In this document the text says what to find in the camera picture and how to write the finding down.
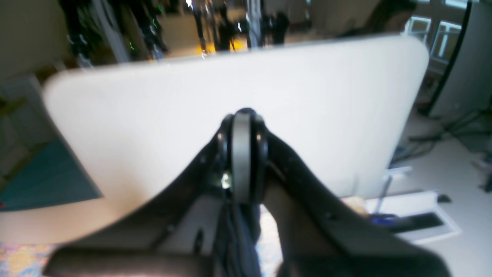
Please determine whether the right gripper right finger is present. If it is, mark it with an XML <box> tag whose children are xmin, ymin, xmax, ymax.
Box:
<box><xmin>250</xmin><ymin>115</ymin><xmax>450</xmax><ymax>277</ymax></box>

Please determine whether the white board panel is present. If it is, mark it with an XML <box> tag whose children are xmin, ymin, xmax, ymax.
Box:
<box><xmin>42</xmin><ymin>35</ymin><xmax>430</xmax><ymax>247</ymax></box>

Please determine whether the black t-shirt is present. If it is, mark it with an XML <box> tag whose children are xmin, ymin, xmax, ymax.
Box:
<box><xmin>213</xmin><ymin>204</ymin><xmax>261</xmax><ymax>277</ymax></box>

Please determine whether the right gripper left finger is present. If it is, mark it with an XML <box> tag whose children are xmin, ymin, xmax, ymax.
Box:
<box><xmin>43</xmin><ymin>115</ymin><xmax>233</xmax><ymax>277</ymax></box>

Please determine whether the blue clamp bottom left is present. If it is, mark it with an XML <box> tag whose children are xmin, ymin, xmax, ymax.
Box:
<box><xmin>369</xmin><ymin>214</ymin><xmax>407</xmax><ymax>226</ymax></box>

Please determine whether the white wall vent box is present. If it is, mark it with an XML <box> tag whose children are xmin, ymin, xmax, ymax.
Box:
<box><xmin>342</xmin><ymin>190</ymin><xmax>462</xmax><ymax>244</ymax></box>

